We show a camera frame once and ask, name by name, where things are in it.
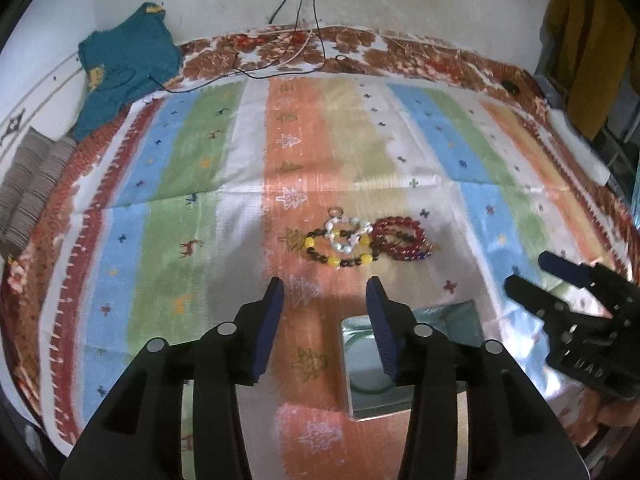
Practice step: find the green bangle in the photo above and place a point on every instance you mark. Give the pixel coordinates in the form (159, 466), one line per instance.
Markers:
(370, 391)

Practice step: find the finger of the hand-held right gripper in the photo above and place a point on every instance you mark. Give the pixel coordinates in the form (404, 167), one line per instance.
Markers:
(530, 292)
(565, 269)

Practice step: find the brown striped pillow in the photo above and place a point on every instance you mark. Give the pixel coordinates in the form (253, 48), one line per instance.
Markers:
(30, 180)

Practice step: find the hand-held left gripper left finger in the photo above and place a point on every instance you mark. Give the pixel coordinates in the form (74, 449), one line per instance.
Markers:
(267, 330)

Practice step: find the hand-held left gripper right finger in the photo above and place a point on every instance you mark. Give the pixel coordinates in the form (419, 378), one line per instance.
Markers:
(382, 330)

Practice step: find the teal garment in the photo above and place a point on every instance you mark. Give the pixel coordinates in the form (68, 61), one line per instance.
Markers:
(130, 55)

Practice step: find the striped colourful blanket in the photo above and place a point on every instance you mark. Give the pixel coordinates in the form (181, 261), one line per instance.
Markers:
(200, 160)

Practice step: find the metal tin box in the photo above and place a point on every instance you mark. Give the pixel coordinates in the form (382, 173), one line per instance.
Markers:
(450, 320)

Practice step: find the yellow hanging garment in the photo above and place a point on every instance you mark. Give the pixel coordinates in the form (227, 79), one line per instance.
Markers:
(585, 50)

